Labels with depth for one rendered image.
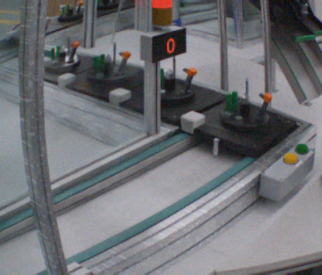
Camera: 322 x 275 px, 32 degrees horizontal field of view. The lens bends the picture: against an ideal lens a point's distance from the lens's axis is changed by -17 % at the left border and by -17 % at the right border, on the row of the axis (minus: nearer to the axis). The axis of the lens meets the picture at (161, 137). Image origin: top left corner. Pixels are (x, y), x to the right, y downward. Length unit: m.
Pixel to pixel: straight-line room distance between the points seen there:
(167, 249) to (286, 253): 0.29
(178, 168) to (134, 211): 0.22
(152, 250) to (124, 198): 0.26
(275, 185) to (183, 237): 0.28
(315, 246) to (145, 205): 0.44
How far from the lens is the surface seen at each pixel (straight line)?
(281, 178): 1.42
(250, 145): 1.54
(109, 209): 1.38
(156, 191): 1.45
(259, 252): 1.32
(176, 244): 1.25
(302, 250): 1.33
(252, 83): 2.26
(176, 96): 1.75
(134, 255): 1.15
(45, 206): 0.89
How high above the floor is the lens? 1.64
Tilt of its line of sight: 25 degrees down
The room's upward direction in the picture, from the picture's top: straight up
